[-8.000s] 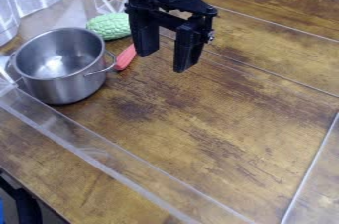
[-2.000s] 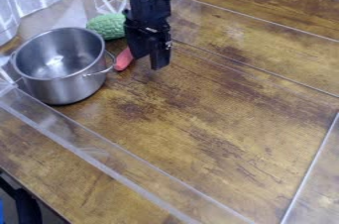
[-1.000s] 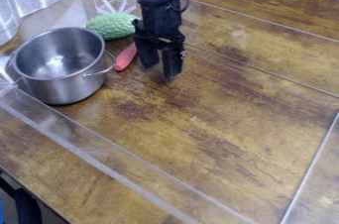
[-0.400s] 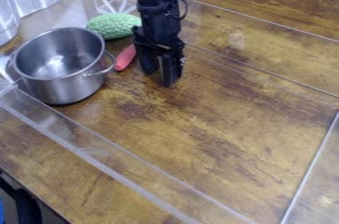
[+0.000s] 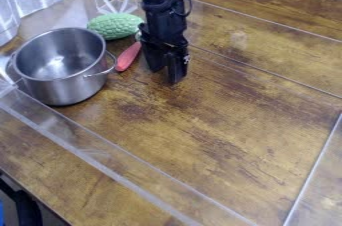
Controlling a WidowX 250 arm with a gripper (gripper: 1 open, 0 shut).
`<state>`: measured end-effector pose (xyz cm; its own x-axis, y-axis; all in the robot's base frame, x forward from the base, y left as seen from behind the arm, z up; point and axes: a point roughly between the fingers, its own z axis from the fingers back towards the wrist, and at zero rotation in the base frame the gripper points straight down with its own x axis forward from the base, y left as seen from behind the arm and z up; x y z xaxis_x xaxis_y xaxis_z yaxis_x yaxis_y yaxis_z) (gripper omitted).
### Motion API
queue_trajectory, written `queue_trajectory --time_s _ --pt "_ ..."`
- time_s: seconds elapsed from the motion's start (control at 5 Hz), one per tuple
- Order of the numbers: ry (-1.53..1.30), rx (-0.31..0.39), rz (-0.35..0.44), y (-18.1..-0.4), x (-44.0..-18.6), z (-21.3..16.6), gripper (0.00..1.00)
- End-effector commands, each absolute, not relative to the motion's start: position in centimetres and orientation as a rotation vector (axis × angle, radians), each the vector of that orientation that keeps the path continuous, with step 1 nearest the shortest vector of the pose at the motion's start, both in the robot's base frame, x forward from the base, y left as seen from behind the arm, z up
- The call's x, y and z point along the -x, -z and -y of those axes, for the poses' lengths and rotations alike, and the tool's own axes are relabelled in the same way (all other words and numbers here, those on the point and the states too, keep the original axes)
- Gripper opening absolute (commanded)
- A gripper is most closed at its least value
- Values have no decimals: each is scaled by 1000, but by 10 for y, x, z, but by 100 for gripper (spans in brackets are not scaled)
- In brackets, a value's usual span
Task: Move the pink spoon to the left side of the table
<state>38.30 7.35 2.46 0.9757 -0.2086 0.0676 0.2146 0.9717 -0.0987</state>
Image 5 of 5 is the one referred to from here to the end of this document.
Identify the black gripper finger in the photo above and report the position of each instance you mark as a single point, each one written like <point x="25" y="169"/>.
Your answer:
<point x="177" y="65"/>
<point x="154" y="55"/>

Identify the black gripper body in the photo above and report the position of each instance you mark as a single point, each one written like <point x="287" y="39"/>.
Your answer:
<point x="162" y="31"/>

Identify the green bumpy toy vegetable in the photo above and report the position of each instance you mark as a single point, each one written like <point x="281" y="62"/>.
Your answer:
<point x="116" y="25"/>

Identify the stainless steel pot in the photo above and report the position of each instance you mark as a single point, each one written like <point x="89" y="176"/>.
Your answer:
<point x="65" y="65"/>

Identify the clear acrylic table barrier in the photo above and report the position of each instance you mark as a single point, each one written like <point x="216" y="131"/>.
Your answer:
<point x="235" y="148"/>

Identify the black table leg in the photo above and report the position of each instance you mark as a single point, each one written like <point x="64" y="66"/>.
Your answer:
<point x="28" y="208"/>

